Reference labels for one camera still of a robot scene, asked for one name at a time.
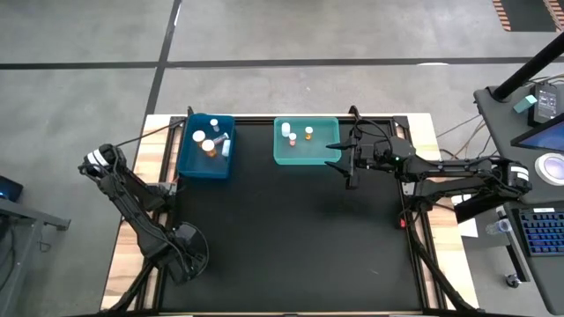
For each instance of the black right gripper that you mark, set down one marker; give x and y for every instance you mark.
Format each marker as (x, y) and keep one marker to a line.
(372, 156)

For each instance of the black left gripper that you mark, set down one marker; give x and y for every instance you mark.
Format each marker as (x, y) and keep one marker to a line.
(183, 264)

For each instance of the small amber pill bottle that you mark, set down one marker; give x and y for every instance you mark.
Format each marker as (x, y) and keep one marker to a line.
(308, 130)

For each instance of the clear bottle purple pills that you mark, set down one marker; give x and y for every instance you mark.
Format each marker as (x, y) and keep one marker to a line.
(214, 123)

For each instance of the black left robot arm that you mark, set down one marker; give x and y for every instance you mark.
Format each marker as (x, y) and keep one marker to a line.
(128, 207)

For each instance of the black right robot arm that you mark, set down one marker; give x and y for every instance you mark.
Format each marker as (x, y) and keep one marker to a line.
(454, 169)

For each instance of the teal plastic bin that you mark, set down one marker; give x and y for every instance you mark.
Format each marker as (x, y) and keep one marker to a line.
(317, 149)

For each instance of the dark blue plastic bin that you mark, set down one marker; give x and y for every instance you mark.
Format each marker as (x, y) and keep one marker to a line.
(198, 167)

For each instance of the black table clamp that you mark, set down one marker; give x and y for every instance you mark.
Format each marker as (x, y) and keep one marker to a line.
(353, 111)
(190, 110)

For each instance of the white paper sheet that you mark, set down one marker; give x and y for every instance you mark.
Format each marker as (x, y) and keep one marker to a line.
(468, 229)

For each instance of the black desk crossbar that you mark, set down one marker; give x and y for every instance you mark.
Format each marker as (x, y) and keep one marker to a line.
(480, 209)

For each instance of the grey side desk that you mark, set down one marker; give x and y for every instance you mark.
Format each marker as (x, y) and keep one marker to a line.
(498, 132)

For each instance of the grey metal desk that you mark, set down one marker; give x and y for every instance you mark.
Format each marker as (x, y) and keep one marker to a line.
(26, 216)

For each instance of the clear plastic water bottle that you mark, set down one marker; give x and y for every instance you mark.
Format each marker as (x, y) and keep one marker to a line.
(499, 226)

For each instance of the blue-lit laptop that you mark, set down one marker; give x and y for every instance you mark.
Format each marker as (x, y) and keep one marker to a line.
(9, 190)

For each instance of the small teal box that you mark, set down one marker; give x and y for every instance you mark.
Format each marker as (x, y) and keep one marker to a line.
(525, 104)

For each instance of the blue-screen desk monitor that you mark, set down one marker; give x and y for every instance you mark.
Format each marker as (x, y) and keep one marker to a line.
(544, 136)

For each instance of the black monitor pole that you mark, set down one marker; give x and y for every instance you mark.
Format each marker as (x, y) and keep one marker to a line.
(529, 66)

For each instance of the white tape roll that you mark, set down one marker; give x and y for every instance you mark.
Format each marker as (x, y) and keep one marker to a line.
(551, 169)

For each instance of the black caster wheel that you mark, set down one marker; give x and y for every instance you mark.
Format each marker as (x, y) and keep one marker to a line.
(512, 280)

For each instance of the black electronic device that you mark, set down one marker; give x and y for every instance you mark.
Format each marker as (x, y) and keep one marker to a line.
(546, 103)

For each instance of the blue-lit keyboard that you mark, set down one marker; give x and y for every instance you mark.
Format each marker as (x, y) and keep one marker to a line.
(544, 231)

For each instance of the black orange-edged floor mat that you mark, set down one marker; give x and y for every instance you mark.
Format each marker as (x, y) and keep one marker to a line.
(529, 15)

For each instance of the grey keyboard desk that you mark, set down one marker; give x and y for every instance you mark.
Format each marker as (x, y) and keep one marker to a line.
(546, 282)

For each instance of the small red switch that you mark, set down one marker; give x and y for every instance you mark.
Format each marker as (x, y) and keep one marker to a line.
(402, 223)

